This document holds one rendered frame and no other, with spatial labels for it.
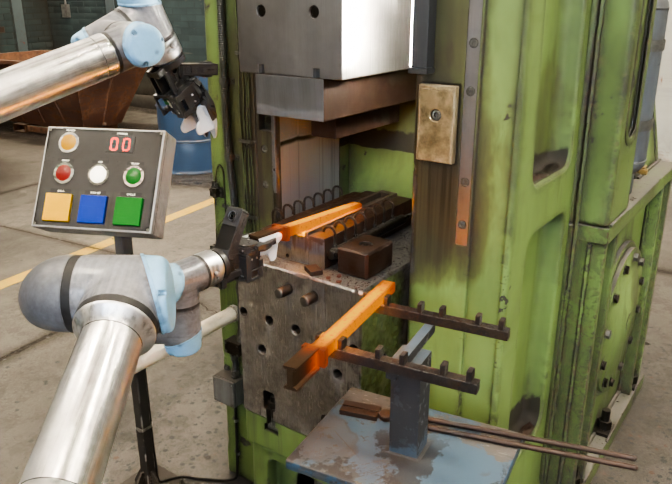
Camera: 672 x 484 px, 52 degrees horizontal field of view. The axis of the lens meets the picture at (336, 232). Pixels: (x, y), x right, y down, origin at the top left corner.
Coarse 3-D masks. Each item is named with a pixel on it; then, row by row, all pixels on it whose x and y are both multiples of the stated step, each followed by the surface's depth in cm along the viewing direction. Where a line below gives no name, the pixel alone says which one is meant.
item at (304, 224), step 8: (336, 208) 180; (344, 208) 180; (352, 208) 182; (312, 216) 172; (320, 216) 172; (328, 216) 174; (336, 216) 177; (272, 224) 162; (288, 224) 164; (296, 224) 164; (304, 224) 166; (312, 224) 169; (320, 224) 172; (256, 232) 156; (264, 232) 156; (272, 232) 157; (280, 232) 161; (288, 232) 160; (296, 232) 164; (280, 240) 160; (288, 240) 161
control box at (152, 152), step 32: (64, 128) 187; (96, 128) 185; (64, 160) 185; (96, 160) 183; (128, 160) 182; (160, 160) 180; (64, 192) 183; (96, 192) 181; (128, 192) 180; (160, 192) 181; (32, 224) 183; (64, 224) 181; (96, 224) 180; (160, 224) 182
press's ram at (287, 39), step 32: (256, 0) 156; (288, 0) 151; (320, 0) 146; (352, 0) 146; (384, 0) 156; (256, 32) 158; (288, 32) 153; (320, 32) 148; (352, 32) 148; (384, 32) 158; (256, 64) 161; (288, 64) 155; (320, 64) 150; (352, 64) 150; (384, 64) 161
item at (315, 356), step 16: (384, 288) 146; (368, 304) 138; (352, 320) 132; (320, 336) 125; (336, 336) 125; (304, 352) 118; (320, 352) 120; (288, 368) 113; (304, 368) 117; (288, 384) 114; (304, 384) 116
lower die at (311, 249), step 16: (352, 192) 206; (368, 192) 202; (384, 192) 198; (320, 208) 190; (400, 208) 191; (352, 224) 174; (368, 224) 179; (304, 240) 167; (320, 240) 164; (336, 240) 168; (304, 256) 168; (320, 256) 165
